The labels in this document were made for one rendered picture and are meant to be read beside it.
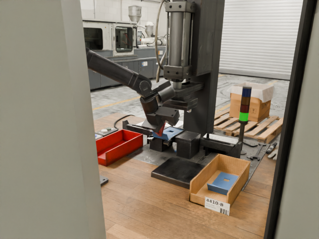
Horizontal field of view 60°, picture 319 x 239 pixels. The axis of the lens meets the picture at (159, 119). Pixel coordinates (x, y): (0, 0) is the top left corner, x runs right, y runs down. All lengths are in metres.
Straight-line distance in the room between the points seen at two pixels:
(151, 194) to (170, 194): 0.06
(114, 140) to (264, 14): 9.51
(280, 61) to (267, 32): 1.08
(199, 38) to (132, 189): 0.64
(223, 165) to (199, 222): 0.32
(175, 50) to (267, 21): 9.40
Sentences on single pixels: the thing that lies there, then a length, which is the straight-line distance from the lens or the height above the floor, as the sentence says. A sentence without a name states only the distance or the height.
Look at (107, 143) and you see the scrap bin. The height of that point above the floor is 0.92.
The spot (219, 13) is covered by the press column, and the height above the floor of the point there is 1.49.
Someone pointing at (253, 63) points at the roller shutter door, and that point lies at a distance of 10.56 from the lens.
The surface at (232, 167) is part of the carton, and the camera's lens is 1.07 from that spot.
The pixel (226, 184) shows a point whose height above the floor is 0.91.
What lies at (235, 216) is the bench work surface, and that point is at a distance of 0.87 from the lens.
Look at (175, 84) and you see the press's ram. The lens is 1.14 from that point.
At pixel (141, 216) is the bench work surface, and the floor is 0.90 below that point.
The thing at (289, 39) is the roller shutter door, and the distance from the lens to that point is 10.28.
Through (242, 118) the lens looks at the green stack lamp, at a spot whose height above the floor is 1.06.
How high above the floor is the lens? 1.40
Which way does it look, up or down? 17 degrees down
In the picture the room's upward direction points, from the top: 2 degrees clockwise
